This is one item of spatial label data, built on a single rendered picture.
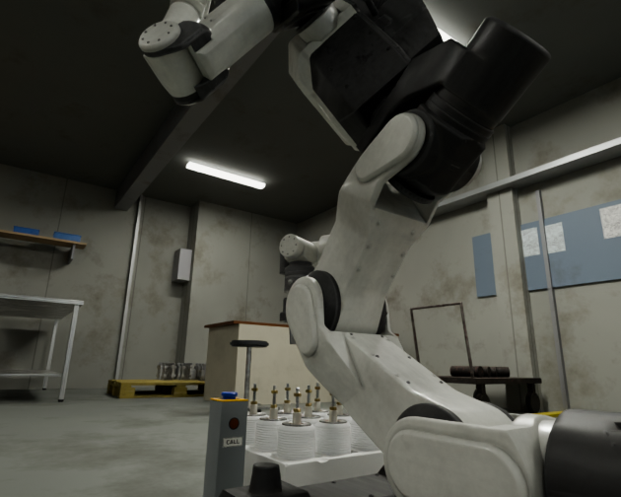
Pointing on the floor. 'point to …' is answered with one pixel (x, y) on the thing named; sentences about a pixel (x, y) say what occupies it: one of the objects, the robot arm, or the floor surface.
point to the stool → (249, 364)
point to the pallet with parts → (169, 388)
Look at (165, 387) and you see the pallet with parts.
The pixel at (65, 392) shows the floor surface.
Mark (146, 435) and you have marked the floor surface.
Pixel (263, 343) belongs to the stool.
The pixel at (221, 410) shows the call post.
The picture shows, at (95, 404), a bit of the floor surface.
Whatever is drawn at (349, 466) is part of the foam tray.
